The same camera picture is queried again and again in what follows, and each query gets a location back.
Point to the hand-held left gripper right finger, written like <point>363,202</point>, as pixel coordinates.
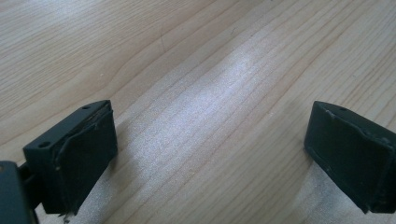
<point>348,155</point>

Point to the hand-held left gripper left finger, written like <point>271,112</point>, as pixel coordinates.
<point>81,155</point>

